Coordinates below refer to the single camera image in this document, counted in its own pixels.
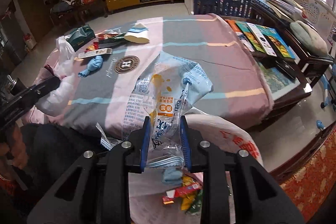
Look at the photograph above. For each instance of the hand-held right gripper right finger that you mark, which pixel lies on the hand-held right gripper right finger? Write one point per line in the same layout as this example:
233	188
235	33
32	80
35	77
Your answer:
185	145

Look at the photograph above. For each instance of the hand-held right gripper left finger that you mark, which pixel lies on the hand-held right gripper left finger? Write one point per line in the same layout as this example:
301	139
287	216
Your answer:
145	145

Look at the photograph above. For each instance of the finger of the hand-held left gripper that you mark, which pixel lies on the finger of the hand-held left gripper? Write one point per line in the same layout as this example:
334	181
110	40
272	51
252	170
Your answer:
44	86

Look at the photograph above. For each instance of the white plastic bag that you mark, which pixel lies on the white plastic bag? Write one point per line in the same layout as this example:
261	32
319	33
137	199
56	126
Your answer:
56	99

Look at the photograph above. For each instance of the white basket with plastic liner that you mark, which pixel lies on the white basket with plastic liner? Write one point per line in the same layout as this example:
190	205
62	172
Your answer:
225	140

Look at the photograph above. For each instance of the long red snack wrapper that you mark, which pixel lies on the long red snack wrapper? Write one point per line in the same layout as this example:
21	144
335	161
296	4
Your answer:
183	191

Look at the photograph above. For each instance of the gold snack bag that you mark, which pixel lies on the gold snack bag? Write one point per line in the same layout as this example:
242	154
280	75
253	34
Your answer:
187	203

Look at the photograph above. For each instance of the green snack packet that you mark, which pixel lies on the green snack packet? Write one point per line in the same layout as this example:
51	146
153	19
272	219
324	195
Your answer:
197	207

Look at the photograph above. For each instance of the light blue clear plastic packet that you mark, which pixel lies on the light blue clear plastic packet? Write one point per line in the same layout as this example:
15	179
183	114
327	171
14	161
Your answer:
170	77

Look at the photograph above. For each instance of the person's left hand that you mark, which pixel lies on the person's left hand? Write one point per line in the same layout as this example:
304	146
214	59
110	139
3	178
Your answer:
18	153

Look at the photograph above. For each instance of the dark thermos bottle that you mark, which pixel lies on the dark thermos bottle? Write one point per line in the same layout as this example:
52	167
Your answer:
11	83

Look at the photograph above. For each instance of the clear plastic wrapper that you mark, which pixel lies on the clear plastic wrapper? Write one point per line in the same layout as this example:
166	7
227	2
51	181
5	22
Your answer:
105	138

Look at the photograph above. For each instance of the red and white floor bag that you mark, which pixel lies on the red and white floor bag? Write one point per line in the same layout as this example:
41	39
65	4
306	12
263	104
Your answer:
30	41

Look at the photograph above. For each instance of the person's leg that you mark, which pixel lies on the person's leg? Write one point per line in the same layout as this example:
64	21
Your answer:
52	150

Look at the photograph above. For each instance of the dark green tissue box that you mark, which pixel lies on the dark green tissue box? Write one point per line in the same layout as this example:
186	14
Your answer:
81	38

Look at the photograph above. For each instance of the long white carton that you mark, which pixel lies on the long white carton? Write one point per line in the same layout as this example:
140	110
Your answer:
95	53

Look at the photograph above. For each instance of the small red wrapper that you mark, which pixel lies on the small red wrapper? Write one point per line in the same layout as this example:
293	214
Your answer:
92	46

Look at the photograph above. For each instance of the dark bag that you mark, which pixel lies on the dark bag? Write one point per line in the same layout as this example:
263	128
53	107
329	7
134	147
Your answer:
61	6

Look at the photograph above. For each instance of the dark snack packet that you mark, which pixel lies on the dark snack packet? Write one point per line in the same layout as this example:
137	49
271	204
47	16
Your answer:
111	39

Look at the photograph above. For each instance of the clear bag with round emblem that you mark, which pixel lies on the clear bag with round emblem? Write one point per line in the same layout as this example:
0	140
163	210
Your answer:
127	64

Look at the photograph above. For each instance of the striped pink grey blanket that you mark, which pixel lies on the striped pink grey blanket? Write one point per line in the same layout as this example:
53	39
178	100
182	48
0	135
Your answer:
223	69

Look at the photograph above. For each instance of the beige packet with blue stripes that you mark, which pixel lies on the beige packet with blue stripes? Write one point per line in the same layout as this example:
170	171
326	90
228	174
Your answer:
137	35

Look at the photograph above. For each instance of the glass topped low table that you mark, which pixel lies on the glass topped low table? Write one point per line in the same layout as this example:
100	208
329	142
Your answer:
278	82

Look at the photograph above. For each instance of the black flat case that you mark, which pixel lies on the black flat case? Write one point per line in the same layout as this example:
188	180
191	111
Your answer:
286	68

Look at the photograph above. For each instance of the red patterned carpet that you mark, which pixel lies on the red patterned carpet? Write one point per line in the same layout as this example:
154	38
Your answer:
309	182

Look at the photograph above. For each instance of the row of picture books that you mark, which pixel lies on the row of picture books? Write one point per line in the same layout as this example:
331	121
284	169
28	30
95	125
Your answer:
260	37

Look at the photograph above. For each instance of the small blue plastic toy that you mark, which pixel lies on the small blue plastic toy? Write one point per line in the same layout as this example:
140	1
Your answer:
321	124

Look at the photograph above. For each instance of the dark wooden side table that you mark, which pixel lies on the dark wooden side table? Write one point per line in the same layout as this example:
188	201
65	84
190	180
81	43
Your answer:
304	61

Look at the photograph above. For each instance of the light blue plastic toy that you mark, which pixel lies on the light blue plastic toy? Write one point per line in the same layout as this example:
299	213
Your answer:
326	92

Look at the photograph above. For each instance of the grey green cushion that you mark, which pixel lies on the grey green cushion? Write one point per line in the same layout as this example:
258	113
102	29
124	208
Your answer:
308	37

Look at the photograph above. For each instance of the stack of books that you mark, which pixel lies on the stack of books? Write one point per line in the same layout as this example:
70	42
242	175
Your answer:
278	7

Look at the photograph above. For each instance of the white wall chart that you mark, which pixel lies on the white wall chart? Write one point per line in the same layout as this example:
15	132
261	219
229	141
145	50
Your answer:
313	12
304	2

